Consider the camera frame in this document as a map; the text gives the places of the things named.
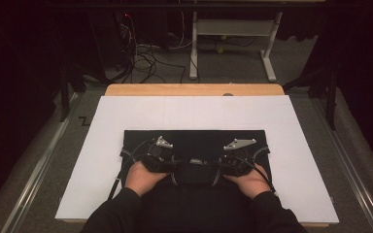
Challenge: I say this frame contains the white metal desk frame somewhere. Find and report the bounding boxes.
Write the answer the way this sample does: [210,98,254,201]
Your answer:
[188,11,285,83]

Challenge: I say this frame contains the black knit vest grey trim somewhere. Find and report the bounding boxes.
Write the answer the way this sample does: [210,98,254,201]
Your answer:
[119,129,272,196]

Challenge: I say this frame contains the person's left hand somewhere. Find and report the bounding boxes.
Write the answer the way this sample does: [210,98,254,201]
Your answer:
[124,160,170,198]

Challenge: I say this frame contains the black metal stand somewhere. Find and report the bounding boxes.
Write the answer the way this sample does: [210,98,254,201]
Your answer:
[283,64,338,131]
[57,61,87,124]

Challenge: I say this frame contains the person's right hand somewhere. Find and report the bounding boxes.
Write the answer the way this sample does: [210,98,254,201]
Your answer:
[222,163,272,200]

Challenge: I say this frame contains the wooden table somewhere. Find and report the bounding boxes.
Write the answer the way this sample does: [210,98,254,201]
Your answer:
[104,83,286,97]

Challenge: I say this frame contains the tangle of floor cables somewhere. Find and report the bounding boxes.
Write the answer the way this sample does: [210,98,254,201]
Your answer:
[116,13,188,85]

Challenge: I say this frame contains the metal floor rail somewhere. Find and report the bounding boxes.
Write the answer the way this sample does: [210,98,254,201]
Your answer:
[0,91,80,233]
[310,96,373,233]

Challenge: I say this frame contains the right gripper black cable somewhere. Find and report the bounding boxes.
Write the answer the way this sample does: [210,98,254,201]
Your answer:
[236,156,276,193]

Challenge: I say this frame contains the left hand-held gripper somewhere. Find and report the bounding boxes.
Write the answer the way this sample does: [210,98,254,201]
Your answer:
[142,135,177,174]

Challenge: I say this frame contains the person's torso dark clothing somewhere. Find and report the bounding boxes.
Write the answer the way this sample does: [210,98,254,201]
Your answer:
[135,184,257,233]

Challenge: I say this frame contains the dark equipment with red light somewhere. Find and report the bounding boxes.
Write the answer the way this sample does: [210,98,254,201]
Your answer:
[88,11,134,72]

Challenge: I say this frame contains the white paper work mat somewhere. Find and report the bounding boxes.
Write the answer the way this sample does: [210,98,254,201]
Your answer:
[54,94,340,225]

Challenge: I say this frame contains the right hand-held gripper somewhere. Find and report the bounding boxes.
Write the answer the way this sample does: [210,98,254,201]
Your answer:
[220,138,257,178]

